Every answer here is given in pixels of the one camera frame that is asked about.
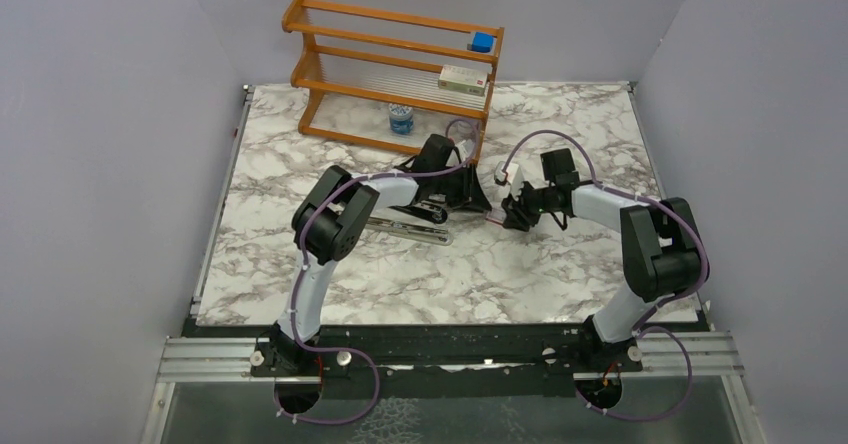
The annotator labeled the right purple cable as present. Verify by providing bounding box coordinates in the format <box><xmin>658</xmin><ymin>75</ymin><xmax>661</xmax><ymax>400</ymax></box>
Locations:
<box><xmin>503</xmin><ymin>129</ymin><xmax>711</xmax><ymax>424</ymax></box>

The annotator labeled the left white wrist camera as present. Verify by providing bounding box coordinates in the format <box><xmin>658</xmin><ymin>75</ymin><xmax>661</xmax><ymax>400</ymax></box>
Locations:
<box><xmin>453</xmin><ymin>139</ymin><xmax>476</xmax><ymax>163</ymax></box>

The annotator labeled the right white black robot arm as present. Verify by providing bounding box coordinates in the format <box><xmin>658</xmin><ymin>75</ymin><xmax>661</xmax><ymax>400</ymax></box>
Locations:
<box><xmin>495</xmin><ymin>149</ymin><xmax>709</xmax><ymax>371</ymax></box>

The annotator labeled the white green staples carton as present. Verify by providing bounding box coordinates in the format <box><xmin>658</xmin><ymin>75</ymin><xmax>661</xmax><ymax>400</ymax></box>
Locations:
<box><xmin>438</xmin><ymin>65</ymin><xmax>488</xmax><ymax>97</ymax></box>

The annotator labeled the blue box on shelf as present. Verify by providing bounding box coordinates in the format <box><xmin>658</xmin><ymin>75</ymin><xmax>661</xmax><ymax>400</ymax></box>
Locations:
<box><xmin>466</xmin><ymin>31</ymin><xmax>496</xmax><ymax>54</ymax></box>

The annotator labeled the blue white plastic jar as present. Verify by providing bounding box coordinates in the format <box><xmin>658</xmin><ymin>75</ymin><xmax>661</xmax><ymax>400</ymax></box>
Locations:
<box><xmin>388</xmin><ymin>103</ymin><xmax>414</xmax><ymax>135</ymax></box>

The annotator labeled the silver chrome stapler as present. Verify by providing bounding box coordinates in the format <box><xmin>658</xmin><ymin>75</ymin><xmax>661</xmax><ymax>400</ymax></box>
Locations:
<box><xmin>366</xmin><ymin>217</ymin><xmax>453</xmax><ymax>246</ymax></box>

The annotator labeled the small red staples box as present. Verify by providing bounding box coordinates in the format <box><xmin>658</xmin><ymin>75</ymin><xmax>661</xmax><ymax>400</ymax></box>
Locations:
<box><xmin>485</xmin><ymin>209</ymin><xmax>506</xmax><ymax>225</ymax></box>

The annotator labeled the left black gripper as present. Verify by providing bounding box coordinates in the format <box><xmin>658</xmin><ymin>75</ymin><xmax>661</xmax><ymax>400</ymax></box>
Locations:
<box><xmin>430</xmin><ymin>162</ymin><xmax>491</xmax><ymax>213</ymax></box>

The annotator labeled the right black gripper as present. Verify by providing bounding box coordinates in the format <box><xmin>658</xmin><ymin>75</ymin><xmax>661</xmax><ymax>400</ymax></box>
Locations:
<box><xmin>502</xmin><ymin>177</ymin><xmax>556</xmax><ymax>232</ymax></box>

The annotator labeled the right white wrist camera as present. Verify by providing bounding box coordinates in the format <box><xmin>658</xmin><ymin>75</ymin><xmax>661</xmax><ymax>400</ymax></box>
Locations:
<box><xmin>494</xmin><ymin>161</ymin><xmax>526</xmax><ymax>199</ymax></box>

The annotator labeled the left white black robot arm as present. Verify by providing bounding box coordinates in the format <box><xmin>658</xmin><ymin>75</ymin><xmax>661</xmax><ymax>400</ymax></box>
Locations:
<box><xmin>269</xmin><ymin>134</ymin><xmax>491</xmax><ymax>375</ymax></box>

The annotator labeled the aluminium frame rail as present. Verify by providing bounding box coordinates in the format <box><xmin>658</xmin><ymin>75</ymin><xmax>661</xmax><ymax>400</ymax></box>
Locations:
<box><xmin>141</xmin><ymin>332</ymin><xmax>766</xmax><ymax>443</ymax></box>

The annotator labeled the black stapler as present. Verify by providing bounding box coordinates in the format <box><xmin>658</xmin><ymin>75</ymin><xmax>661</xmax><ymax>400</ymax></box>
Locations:
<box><xmin>390</xmin><ymin>198</ymin><xmax>449</xmax><ymax>224</ymax></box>

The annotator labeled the orange wooden shelf rack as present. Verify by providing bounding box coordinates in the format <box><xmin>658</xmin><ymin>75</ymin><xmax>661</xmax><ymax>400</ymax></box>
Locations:
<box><xmin>281</xmin><ymin>0</ymin><xmax>504</xmax><ymax>155</ymax></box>

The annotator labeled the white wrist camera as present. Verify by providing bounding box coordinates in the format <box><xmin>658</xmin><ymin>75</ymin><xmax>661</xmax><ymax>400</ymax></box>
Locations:
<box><xmin>453</xmin><ymin>139</ymin><xmax>476</xmax><ymax>163</ymax></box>
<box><xmin>494</xmin><ymin>161</ymin><xmax>526</xmax><ymax>199</ymax></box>

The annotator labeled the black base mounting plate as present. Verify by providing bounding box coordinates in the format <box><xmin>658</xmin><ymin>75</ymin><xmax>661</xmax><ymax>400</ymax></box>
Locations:
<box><xmin>249</xmin><ymin>324</ymin><xmax>643</xmax><ymax>399</ymax></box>

